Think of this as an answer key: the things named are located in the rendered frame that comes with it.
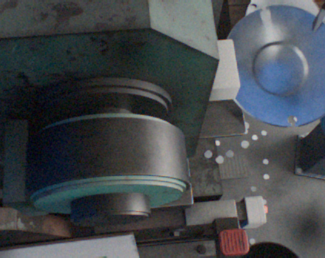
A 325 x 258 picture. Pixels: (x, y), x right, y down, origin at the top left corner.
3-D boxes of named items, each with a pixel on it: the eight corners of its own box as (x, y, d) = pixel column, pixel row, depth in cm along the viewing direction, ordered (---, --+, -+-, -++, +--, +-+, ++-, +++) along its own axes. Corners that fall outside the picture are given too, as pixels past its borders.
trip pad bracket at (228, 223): (227, 224, 129) (238, 214, 110) (232, 259, 125) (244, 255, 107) (207, 226, 128) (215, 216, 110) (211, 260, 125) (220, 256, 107)
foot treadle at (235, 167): (243, 156, 178) (245, 152, 173) (247, 180, 175) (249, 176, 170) (100, 168, 176) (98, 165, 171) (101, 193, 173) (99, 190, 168)
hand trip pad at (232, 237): (240, 231, 112) (246, 227, 105) (244, 255, 110) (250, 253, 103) (213, 233, 112) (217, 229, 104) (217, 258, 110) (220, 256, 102)
